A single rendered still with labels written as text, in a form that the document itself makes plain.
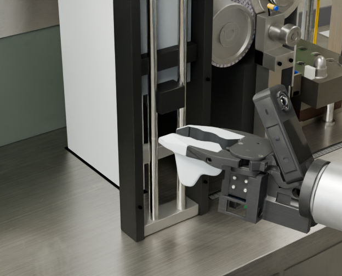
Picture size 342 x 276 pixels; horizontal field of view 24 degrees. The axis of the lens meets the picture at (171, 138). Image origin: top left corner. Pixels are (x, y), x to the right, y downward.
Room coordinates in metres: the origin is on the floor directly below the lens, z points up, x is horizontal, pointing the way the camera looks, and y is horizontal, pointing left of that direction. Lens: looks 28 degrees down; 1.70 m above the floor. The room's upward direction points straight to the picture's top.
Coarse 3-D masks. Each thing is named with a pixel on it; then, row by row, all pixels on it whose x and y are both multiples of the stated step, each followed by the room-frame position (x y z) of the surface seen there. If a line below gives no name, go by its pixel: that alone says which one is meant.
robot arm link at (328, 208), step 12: (324, 168) 0.79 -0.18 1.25; (336, 168) 0.78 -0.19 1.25; (324, 180) 0.77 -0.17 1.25; (336, 180) 0.77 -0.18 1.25; (312, 192) 0.77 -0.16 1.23; (324, 192) 0.76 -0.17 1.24; (336, 192) 0.76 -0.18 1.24; (312, 204) 0.76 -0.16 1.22; (324, 204) 0.75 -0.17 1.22; (336, 204) 0.75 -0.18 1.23; (324, 216) 0.75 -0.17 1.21; (336, 216) 0.75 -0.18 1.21; (336, 228) 0.76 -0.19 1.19
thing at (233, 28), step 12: (216, 0) 1.46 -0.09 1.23; (228, 0) 1.46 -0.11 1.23; (216, 12) 1.41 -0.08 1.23; (228, 12) 1.43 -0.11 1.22; (240, 12) 1.45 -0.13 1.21; (216, 24) 1.42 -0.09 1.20; (228, 24) 1.43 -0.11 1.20; (240, 24) 1.45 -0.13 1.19; (252, 24) 1.46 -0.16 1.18; (216, 36) 1.42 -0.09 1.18; (228, 36) 1.43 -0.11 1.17; (240, 36) 1.45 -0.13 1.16; (252, 36) 1.46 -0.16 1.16; (216, 48) 1.42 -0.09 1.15; (228, 48) 1.44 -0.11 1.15; (240, 48) 1.45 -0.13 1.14; (216, 60) 1.41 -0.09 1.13; (228, 60) 1.43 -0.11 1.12
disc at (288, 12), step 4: (252, 0) 1.46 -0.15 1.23; (256, 0) 1.46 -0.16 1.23; (296, 0) 1.53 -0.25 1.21; (300, 0) 1.53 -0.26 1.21; (252, 4) 1.46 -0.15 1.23; (256, 4) 1.46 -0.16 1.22; (292, 4) 1.52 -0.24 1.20; (296, 4) 1.53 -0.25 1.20; (252, 8) 1.46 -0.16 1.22; (256, 8) 1.47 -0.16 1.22; (260, 8) 1.47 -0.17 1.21; (292, 8) 1.52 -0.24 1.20; (256, 12) 1.47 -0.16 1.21; (260, 12) 1.47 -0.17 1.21; (264, 12) 1.48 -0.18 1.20; (284, 12) 1.51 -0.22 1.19; (288, 12) 1.52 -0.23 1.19; (292, 12) 1.52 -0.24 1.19; (284, 16) 1.51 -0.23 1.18
